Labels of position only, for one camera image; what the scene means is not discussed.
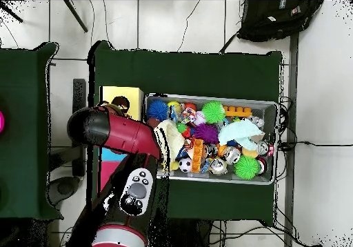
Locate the black backpack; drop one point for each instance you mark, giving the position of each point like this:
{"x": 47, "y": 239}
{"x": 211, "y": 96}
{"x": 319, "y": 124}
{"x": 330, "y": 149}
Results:
{"x": 275, "y": 20}

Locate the grey stand base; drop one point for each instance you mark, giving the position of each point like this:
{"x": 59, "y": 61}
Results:
{"x": 64, "y": 187}

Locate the pink round object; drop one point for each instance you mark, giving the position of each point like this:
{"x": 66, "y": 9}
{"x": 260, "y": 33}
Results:
{"x": 1, "y": 122}

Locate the blue spiky ball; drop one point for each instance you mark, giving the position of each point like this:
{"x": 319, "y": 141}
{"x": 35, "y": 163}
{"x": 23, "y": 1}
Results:
{"x": 157, "y": 110}

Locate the mint green cloth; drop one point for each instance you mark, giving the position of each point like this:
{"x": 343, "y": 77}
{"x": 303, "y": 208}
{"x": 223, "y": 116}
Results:
{"x": 240, "y": 132}

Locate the green cloth side table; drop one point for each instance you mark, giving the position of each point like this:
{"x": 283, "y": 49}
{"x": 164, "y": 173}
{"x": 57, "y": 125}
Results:
{"x": 22, "y": 120}

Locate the purple spiky ball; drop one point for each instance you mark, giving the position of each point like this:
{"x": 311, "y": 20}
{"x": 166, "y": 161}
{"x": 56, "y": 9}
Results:
{"x": 206, "y": 133}

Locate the brown toy football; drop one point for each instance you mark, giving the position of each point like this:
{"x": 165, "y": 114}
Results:
{"x": 152, "y": 122}

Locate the small soccer ball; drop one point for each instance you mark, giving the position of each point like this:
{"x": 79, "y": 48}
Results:
{"x": 185, "y": 165}

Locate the black flat panel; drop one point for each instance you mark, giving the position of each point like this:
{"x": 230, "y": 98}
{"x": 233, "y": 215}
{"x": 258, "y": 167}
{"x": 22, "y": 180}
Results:
{"x": 79, "y": 92}

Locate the black rod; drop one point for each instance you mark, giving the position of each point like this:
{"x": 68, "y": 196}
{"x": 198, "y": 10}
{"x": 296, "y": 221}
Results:
{"x": 75, "y": 16}
{"x": 11, "y": 13}

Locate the wooden box with three holes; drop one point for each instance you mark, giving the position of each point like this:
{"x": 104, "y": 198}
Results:
{"x": 135, "y": 98}

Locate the multicolour patterned cloth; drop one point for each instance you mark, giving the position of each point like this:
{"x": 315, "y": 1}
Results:
{"x": 188, "y": 116}

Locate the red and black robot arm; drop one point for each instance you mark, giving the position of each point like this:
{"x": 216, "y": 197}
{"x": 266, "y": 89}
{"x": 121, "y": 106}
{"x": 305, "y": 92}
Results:
{"x": 124, "y": 133}

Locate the cream knitted cloth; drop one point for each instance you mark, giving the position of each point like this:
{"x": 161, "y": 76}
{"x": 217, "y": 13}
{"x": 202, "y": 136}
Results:
{"x": 173, "y": 136}

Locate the green spiky ball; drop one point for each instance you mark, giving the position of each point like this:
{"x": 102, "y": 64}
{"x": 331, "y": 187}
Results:
{"x": 246, "y": 167}
{"x": 213, "y": 112}

